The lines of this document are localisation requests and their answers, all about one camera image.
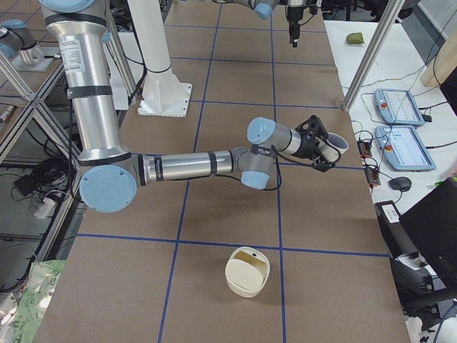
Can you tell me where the upper teach pendant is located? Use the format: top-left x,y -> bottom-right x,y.
374,89 -> 425,127

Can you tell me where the lower teach pendant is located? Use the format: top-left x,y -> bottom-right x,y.
375,125 -> 436,172

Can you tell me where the white plastic mug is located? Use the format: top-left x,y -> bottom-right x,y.
318,132 -> 348,163

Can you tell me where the aluminium frame post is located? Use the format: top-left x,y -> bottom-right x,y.
341,0 -> 406,112

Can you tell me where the green cloth pouch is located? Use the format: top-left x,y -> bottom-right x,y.
346,32 -> 365,45

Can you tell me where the green patterned bag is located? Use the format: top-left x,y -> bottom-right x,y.
1,259 -> 66,342

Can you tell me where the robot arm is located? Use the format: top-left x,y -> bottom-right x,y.
214,0 -> 322,48
41,1 -> 341,213

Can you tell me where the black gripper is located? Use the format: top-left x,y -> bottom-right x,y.
286,0 -> 318,47
298,130 -> 336,172

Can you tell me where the small robot arm base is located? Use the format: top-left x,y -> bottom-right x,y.
1,19 -> 61,72

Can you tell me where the brown table mat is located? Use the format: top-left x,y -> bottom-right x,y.
34,3 -> 411,343

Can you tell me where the white pedestal base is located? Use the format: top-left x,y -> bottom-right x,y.
128,0 -> 192,117

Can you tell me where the black computer mouse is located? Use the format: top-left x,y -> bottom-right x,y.
388,177 -> 412,192

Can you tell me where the cream round container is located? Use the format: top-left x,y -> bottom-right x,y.
225,247 -> 271,298

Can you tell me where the black printer device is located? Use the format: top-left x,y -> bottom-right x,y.
374,178 -> 456,312

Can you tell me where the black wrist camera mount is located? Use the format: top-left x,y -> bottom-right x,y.
295,114 -> 328,141

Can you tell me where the teach pendant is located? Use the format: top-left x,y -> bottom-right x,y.
375,125 -> 436,172
374,89 -> 425,127

